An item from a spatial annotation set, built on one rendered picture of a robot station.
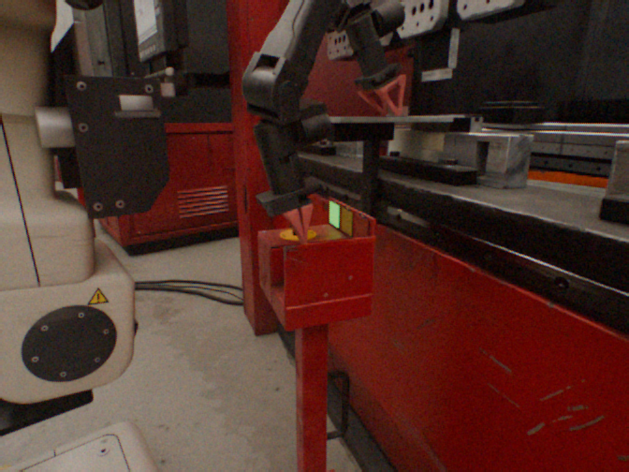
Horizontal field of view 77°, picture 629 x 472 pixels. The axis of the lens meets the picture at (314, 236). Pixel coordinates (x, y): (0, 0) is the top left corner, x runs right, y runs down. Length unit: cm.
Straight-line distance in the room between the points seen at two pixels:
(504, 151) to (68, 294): 71
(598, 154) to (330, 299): 63
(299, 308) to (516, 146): 48
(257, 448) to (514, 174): 109
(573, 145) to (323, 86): 106
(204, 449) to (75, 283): 97
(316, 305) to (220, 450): 85
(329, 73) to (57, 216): 141
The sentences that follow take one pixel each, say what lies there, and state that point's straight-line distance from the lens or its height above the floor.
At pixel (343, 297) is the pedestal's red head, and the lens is 68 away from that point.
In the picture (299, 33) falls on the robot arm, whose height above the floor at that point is 111.
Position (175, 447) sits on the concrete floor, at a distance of 148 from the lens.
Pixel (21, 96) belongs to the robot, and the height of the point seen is 102.
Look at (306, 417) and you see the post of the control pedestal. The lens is 89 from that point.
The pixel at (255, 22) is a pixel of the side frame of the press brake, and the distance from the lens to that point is 172.
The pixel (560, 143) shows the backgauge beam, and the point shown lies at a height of 94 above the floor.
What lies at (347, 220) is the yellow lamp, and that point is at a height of 81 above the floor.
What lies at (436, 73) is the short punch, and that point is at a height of 109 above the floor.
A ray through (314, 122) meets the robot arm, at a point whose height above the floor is 99.
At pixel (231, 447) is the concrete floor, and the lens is 144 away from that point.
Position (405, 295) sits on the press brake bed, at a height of 64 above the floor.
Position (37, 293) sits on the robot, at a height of 80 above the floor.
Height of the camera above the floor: 100
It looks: 17 degrees down
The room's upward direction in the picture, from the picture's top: straight up
